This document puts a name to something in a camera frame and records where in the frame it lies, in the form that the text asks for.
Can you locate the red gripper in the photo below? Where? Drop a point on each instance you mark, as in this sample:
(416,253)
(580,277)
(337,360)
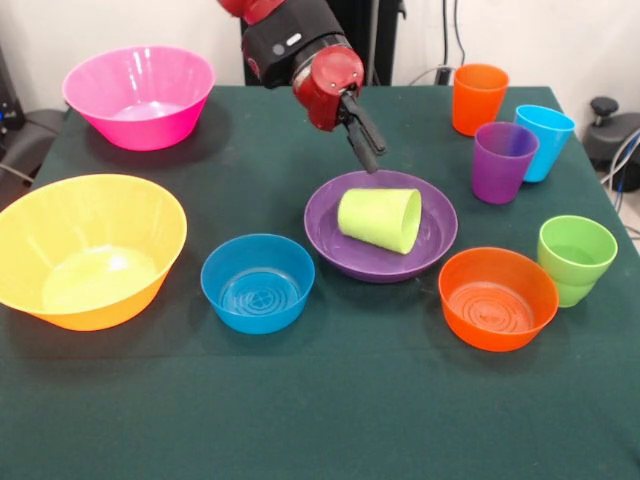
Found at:
(335,70)

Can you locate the lime yellow cup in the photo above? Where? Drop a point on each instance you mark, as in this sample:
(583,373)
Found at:
(375,217)

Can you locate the purple bowl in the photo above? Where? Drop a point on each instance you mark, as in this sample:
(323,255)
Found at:
(380,265)

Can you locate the black computer tower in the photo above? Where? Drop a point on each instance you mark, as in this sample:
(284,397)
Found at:
(7,100)

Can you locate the black power adapter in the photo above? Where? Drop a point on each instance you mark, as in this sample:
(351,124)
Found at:
(443,75)

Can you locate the orange cup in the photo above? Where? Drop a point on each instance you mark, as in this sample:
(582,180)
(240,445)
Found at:
(475,107)

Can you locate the purple cup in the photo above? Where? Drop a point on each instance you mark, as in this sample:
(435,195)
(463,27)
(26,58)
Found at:
(500,180)

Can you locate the blue cup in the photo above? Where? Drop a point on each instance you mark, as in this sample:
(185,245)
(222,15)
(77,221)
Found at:
(547,145)

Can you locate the small blue bowl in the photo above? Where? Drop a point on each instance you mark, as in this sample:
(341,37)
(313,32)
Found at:
(257,320)

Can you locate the small orange bowl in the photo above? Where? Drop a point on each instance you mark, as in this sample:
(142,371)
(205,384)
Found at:
(495,337)

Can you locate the green cup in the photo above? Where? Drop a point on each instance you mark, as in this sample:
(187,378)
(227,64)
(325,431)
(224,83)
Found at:
(575,295)
(577,240)

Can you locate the black equipment with knob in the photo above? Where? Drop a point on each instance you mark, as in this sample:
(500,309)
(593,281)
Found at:
(612,135)

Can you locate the dark green tablecloth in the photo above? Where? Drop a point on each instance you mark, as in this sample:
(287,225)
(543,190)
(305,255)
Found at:
(350,400)

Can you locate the large pink bowl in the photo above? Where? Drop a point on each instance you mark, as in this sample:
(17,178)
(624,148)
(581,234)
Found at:
(100,85)

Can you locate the large orange yellow bowl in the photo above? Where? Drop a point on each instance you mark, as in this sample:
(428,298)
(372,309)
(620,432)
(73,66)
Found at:
(75,215)

